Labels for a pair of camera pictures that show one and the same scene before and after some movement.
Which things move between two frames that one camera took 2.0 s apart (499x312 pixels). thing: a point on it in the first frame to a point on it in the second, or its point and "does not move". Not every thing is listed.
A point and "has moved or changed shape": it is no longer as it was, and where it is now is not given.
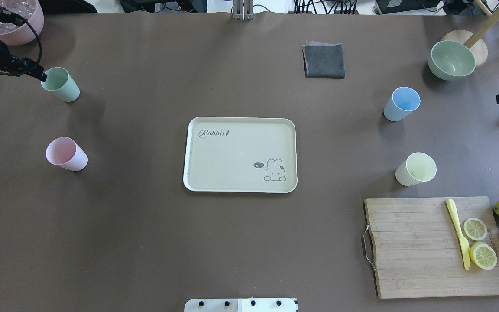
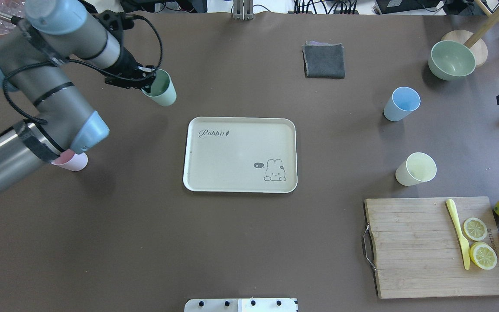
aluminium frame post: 243,10 does not move
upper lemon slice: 475,229 does not move
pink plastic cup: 65,151 does not move
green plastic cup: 58,80 has moved or changed shape
